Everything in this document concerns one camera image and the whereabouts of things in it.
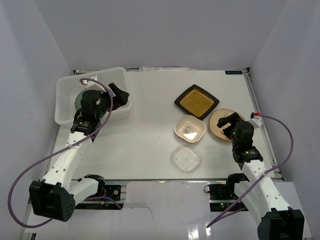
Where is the cream bird pattern plate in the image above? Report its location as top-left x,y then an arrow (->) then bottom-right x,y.
208,108 -> 235,142

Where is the teal round plate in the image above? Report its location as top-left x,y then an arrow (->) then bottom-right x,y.
74,90 -> 86,110

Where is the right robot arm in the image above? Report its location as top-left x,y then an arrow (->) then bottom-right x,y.
217,112 -> 305,240

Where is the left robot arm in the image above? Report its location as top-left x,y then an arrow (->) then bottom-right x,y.
29,82 -> 130,222

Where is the white plastic bin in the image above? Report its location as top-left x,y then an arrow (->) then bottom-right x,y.
54,67 -> 130,126

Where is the beige square bowl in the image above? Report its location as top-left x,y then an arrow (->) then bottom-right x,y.
174,115 -> 207,143

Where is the black and amber square plate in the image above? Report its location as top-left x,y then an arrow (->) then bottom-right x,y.
174,84 -> 220,121

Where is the blue label sticker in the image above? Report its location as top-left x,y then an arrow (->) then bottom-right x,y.
225,70 -> 243,75

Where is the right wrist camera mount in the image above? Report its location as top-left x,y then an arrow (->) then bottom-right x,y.
248,112 -> 263,129

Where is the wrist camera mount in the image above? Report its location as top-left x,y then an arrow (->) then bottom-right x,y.
248,112 -> 263,129
80,74 -> 100,86

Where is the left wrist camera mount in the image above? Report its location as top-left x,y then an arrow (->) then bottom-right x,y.
80,74 -> 100,86

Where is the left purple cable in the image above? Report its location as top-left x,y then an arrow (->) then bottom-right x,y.
8,78 -> 123,228

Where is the aluminium table frame rail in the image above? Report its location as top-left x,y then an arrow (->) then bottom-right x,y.
243,67 -> 278,170

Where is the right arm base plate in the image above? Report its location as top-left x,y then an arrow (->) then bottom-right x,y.
203,183 -> 238,213

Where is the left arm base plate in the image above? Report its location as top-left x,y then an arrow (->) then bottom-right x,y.
77,185 -> 124,210

